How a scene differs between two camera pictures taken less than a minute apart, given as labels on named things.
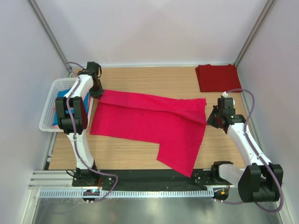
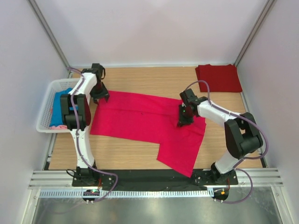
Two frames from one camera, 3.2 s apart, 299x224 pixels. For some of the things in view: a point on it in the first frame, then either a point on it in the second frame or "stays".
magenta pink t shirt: x=178 y=124 stays
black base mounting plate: x=144 y=178 stays
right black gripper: x=210 y=122 to x=182 y=122
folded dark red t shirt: x=217 y=78 stays
